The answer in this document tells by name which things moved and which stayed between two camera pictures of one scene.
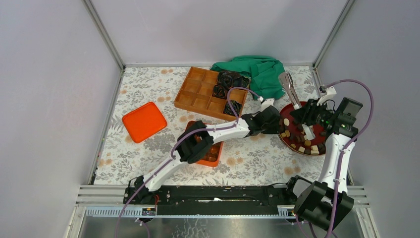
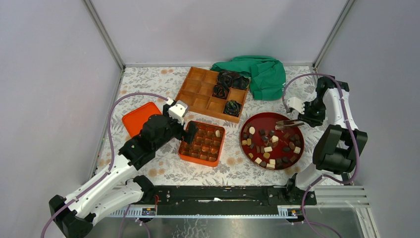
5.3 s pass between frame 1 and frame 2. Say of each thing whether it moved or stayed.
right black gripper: stayed
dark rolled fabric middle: stayed
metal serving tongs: moved
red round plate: moved
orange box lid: stayed
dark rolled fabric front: stayed
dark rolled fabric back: stayed
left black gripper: moved
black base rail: stayed
